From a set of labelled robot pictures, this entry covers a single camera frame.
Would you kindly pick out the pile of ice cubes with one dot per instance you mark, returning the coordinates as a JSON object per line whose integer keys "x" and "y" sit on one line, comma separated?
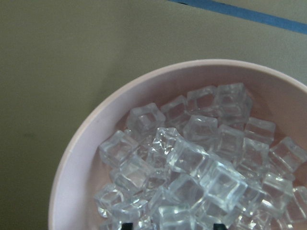
{"x": 198, "y": 160}

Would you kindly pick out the pink bowl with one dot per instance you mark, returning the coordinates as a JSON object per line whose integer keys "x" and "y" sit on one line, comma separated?
{"x": 276, "y": 96}

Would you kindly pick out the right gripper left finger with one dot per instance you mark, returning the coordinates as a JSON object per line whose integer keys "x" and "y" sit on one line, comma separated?
{"x": 127, "y": 226}

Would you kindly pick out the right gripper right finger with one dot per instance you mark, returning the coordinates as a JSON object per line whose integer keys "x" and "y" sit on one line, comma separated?
{"x": 218, "y": 226}

